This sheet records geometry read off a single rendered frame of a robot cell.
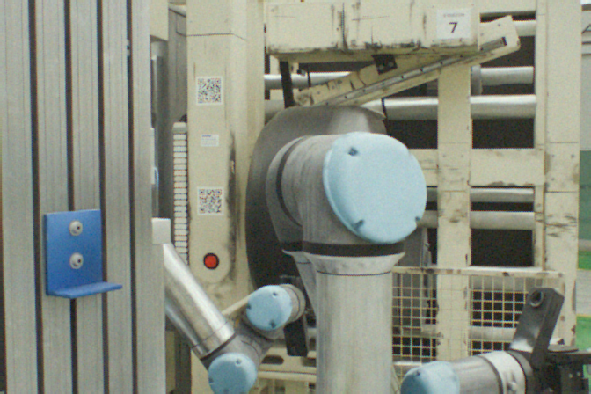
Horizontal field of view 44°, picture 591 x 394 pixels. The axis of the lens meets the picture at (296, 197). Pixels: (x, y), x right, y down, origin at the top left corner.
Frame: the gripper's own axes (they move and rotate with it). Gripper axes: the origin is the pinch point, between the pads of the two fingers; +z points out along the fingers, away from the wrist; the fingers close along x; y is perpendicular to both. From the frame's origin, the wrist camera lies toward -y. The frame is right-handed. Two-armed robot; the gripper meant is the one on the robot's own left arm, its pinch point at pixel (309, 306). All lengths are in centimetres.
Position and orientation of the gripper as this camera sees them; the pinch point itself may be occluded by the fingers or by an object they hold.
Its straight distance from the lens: 166.9
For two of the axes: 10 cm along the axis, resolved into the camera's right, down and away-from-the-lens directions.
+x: -9.7, -0.1, 2.4
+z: 2.4, 0.7, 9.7
